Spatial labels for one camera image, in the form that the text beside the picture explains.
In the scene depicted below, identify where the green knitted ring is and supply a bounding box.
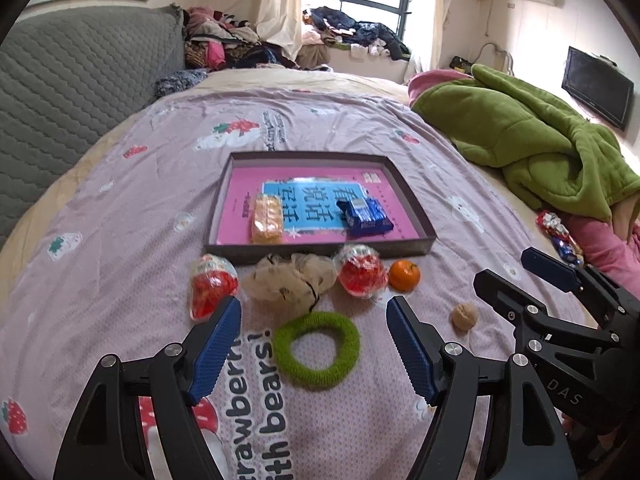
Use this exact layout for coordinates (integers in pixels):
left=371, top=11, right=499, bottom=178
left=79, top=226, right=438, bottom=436
left=272, top=311, right=361, bottom=390

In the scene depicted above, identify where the pile of mixed clothes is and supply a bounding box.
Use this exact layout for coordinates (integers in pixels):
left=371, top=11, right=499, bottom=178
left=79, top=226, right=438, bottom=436
left=184, top=5, right=303, bottom=72

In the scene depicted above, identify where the pink printed bed sheet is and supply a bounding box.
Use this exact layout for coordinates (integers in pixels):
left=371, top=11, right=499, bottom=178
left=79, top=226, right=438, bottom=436
left=0, top=72, right=601, bottom=480

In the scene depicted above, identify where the blue snack packet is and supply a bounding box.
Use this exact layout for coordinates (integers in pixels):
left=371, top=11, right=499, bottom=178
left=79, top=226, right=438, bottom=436
left=336, top=197, right=394, bottom=239

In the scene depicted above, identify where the grey quilted headboard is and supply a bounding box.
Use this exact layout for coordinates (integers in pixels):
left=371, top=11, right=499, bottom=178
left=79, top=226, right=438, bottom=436
left=0, top=6, right=187, bottom=248

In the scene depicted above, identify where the shallow dark cardboard tray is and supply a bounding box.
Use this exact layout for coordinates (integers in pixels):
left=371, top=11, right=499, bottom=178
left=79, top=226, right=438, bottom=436
left=204, top=152, right=437, bottom=266

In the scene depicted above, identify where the red jelly cup packet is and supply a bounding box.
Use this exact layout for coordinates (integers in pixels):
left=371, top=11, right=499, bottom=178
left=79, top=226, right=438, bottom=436
left=188, top=254, right=240, bottom=320
left=336, top=244, right=389, bottom=301

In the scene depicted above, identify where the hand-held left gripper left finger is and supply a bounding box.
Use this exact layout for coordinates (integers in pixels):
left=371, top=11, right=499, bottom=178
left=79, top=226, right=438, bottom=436
left=52, top=296, right=243, bottom=480

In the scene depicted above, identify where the black wall television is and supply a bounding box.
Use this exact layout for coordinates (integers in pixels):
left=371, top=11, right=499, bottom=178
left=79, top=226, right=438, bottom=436
left=561, top=46, right=636, bottom=132

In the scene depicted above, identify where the red and silver candy packet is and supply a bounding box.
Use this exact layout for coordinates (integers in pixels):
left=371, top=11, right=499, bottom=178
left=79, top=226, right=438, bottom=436
left=536, top=210, right=572, bottom=242

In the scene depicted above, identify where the dark blue patterned cloth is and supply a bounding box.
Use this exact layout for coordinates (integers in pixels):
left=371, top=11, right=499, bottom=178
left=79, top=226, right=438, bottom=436
left=154, top=69, right=208, bottom=100

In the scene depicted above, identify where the blue candy packet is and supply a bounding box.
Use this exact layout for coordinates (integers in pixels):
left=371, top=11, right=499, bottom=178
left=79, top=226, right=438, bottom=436
left=551, top=234, right=584, bottom=267

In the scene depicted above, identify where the orange mandarin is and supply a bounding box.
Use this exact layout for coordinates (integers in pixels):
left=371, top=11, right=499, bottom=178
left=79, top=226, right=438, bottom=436
left=388, top=259, right=422, bottom=293

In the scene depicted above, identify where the orange cracker packet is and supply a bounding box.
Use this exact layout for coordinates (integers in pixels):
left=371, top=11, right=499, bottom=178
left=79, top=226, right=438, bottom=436
left=250, top=192, right=286, bottom=245

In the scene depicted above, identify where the green fleece blanket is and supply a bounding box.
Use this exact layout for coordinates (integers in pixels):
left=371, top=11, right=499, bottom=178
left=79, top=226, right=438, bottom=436
left=410, top=63, right=640, bottom=223

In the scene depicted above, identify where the walnut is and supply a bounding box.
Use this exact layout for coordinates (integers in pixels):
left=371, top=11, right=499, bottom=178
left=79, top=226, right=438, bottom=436
left=450, top=302, right=479, bottom=333

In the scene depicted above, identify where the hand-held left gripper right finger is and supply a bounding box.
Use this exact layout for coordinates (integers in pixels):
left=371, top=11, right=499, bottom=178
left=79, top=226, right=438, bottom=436
left=386, top=296, right=576, bottom=480

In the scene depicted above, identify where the pile of dark clothes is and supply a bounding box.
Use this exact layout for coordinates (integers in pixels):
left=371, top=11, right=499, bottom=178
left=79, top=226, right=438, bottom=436
left=305, top=6, right=412, bottom=61

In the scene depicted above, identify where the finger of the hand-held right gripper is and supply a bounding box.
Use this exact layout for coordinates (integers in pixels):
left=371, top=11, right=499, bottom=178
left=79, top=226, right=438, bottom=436
left=521, top=247, right=640, bottom=321
left=474, top=270, right=601, bottom=356

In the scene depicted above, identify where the cream curtain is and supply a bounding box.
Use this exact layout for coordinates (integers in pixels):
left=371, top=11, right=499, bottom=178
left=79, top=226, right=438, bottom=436
left=411, top=0, right=457, bottom=77
left=256, top=0, right=307, bottom=70

